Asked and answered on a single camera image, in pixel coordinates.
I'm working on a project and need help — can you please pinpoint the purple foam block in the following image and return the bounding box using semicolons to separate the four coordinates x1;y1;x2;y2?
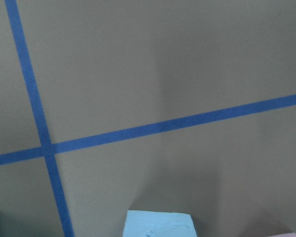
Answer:
269;233;296;237

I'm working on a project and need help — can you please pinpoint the light blue foam block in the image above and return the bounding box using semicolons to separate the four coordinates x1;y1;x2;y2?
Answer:
123;210;197;237

